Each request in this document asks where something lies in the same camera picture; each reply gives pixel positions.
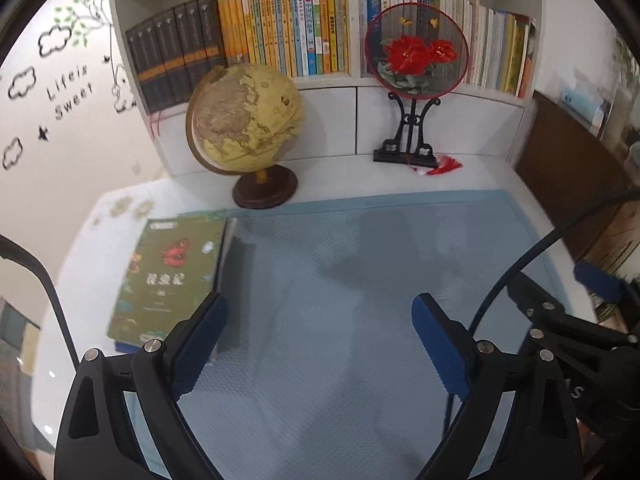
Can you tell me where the light blue box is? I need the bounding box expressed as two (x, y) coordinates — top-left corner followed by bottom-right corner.
(559, 87), (614, 137)

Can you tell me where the brown wooden cabinet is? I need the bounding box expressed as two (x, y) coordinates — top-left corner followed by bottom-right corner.
(515, 91), (640, 282)

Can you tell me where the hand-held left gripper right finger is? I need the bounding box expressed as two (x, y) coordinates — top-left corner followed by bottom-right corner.
(410, 292), (585, 480)

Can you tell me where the white bookshelf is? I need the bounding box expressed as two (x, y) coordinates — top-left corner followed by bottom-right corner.
(106, 0), (547, 179)

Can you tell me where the black cable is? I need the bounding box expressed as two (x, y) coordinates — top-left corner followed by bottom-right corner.
(442, 191), (640, 442)
(0, 234), (82, 369)

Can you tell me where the yellow desk globe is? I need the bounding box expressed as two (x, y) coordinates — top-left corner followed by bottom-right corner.
(186, 62), (306, 210)

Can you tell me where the red tassel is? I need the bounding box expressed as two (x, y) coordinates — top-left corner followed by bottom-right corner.
(407, 155), (465, 177)

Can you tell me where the red flower embroidered round fan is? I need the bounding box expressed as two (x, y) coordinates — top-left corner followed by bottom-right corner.
(364, 2), (470, 96)

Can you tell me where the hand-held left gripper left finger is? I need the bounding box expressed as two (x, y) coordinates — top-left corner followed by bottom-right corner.
(52, 291), (229, 480)

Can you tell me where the light blue textured mat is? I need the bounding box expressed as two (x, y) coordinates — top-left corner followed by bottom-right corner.
(120, 189), (569, 480)

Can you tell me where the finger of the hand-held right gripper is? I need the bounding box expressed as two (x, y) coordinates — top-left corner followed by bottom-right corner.
(573, 259), (640, 312)
(506, 270), (640, 349)

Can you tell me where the row of yellow spine books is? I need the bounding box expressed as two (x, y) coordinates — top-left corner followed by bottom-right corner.
(217, 0), (350, 79)

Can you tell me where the row of dark hardcover books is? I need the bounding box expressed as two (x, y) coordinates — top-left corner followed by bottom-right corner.
(125, 0), (229, 114)

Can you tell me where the green potted plant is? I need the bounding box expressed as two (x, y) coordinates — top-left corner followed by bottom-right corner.
(612, 30), (640, 144)

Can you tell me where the green book red butterfly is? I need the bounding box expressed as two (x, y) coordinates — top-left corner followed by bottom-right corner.
(106, 216), (228, 347)

